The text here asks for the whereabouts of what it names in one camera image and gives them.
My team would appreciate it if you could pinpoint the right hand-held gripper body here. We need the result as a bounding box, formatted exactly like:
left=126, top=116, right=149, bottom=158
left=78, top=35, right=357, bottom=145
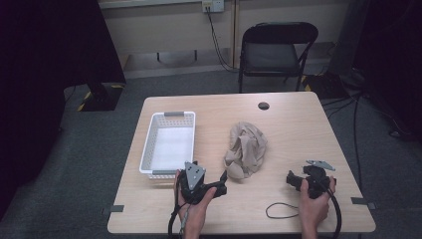
left=302, top=159, right=336, bottom=199

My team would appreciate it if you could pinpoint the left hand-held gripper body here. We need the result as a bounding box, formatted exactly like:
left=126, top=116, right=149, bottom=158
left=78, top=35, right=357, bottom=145
left=178, top=160, right=220, bottom=205

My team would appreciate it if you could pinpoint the beige cloth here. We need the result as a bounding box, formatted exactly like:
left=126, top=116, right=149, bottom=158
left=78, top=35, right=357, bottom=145
left=223, top=120, right=269, bottom=180

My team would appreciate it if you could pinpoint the white plastic basket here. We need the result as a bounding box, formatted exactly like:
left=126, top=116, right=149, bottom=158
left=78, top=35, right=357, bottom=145
left=138, top=111, right=197, bottom=180

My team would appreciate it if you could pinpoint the person's right hand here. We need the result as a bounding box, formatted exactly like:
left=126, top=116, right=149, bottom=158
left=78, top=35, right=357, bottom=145
left=298, top=177, right=337, bottom=232

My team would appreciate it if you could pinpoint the person's left hand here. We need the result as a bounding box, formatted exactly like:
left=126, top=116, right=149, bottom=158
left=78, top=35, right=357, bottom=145
left=173, top=169, right=218, bottom=235

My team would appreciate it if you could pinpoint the black box with yellow stripes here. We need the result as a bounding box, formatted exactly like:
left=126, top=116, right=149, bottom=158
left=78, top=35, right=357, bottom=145
left=300, top=72, right=350, bottom=101

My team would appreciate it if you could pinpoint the black folding chair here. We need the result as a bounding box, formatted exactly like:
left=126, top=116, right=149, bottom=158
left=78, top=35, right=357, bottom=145
left=237, top=21, right=319, bottom=95

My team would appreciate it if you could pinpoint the black stand base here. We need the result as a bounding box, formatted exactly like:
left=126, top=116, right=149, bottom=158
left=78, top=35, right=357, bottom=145
left=76, top=82, right=126, bottom=113

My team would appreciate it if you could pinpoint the black curtain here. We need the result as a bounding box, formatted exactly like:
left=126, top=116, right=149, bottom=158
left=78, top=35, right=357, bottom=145
left=351, top=0, right=422, bottom=142
left=0, top=0, right=127, bottom=221

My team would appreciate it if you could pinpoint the thin black cable loop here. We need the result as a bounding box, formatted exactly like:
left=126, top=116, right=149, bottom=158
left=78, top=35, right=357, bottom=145
left=265, top=201, right=302, bottom=220

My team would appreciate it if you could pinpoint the grey cable plug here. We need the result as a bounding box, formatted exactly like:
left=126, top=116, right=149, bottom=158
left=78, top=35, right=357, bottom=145
left=179, top=203, right=193, bottom=235

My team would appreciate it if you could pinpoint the thick black gripper cable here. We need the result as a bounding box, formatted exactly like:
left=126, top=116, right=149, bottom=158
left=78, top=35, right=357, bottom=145
left=167, top=202, right=187, bottom=239
left=326, top=187, right=343, bottom=239

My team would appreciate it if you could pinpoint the grey table bracket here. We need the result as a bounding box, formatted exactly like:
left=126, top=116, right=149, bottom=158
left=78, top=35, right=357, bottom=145
left=101, top=204, right=125, bottom=216
left=350, top=196, right=378, bottom=211

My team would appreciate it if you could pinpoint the black wall cable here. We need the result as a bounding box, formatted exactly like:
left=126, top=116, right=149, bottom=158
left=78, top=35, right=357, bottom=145
left=205, top=6, right=241, bottom=74

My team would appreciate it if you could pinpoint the white wall socket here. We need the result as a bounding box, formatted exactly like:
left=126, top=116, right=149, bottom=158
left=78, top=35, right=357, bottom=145
left=201, top=0, right=226, bottom=14

